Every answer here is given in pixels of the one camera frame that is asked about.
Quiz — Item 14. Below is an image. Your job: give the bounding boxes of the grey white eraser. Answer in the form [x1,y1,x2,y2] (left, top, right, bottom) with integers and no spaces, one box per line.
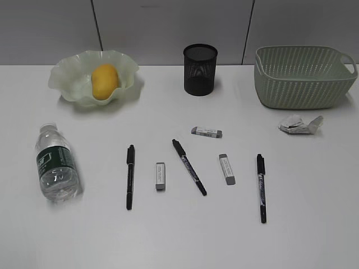
[191,126,223,138]
[155,162,166,191]
[219,154,236,185]

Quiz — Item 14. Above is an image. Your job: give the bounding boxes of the yellow mango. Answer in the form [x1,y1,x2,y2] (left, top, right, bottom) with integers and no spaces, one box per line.
[91,64,119,100]

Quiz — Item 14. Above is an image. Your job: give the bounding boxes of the white waste paper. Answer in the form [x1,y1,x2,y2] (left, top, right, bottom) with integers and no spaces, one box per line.
[278,114,324,135]

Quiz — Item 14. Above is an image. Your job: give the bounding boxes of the clear water bottle green label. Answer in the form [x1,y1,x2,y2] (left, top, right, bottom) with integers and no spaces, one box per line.
[35,123,83,203]

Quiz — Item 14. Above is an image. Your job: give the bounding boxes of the grey white eraser top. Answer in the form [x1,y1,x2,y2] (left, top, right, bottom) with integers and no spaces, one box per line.
[191,126,223,138]

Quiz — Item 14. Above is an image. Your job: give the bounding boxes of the black mesh pen holder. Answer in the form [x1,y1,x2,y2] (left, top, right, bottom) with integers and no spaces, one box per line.
[183,44,218,96]

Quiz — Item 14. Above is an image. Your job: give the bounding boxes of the pale green wavy plate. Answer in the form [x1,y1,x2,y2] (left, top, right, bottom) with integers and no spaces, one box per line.
[48,50,139,106]

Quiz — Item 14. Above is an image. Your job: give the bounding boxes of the pale green woven basket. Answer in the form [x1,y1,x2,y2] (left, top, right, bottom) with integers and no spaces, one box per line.
[254,45,358,110]

